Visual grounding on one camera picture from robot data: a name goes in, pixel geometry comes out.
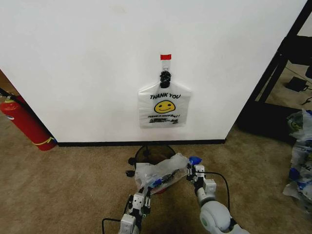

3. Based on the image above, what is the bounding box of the clear plastic bag with rubbish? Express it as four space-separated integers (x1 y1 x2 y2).
134 153 203 195

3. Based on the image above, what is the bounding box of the white smiley thank-you plastic bag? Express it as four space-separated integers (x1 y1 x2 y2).
137 81 194 129

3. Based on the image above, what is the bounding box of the black mesh trash bin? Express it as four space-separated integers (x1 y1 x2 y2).
135 145 176 195

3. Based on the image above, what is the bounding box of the crumpled plastic bag with blue print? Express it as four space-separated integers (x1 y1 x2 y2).
282 139 312 215

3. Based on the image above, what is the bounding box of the crumpled plastic bag with green print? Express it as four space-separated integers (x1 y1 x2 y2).
286 108 312 146

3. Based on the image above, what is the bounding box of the black baseboard strip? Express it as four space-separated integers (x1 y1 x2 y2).
56 138 226 147

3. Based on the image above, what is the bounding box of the red fire extinguisher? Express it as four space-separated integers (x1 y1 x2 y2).
0 96 58 152

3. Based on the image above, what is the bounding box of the black power adapter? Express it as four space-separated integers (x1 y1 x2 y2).
285 76 309 93

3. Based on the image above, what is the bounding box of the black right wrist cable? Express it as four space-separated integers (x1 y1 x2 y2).
203 171 231 213

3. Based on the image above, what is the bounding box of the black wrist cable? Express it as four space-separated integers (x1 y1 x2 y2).
203 171 231 213
101 217 122 234

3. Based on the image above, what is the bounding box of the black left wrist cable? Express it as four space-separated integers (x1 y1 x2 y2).
101 217 122 234

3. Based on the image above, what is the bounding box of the black metal frame shelf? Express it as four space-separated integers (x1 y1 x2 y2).
234 0 312 145

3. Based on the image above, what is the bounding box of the black floor cable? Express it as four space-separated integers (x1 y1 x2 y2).
301 85 312 106

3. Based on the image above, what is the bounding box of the black extinguisher hose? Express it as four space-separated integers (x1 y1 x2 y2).
0 87 31 111

